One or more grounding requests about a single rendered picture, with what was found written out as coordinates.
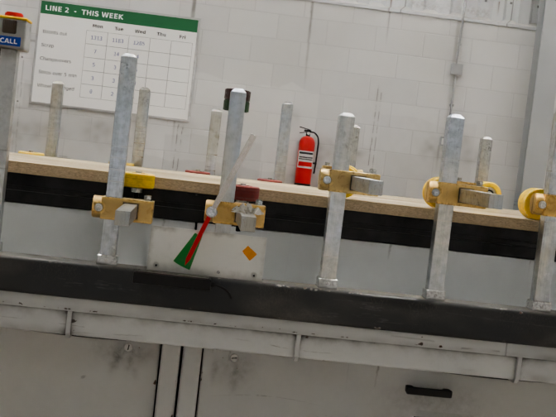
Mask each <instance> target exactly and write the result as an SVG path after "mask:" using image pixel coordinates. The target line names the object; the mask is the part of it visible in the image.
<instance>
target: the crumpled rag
mask: <svg viewBox="0 0 556 417"><path fill-rule="evenodd" d="M232 210H234V211H231V212H234V213H244V214H247V213H250V214H256V215H263V214H264V213H263V212H262V211H261V210H260V209H259V208H253V207H252V206H251V204H249V203H247V205H245V204H244V203H242V204H241V205H240V206H239V207H238V206H236V207H234V208H233V209H232Z"/></svg>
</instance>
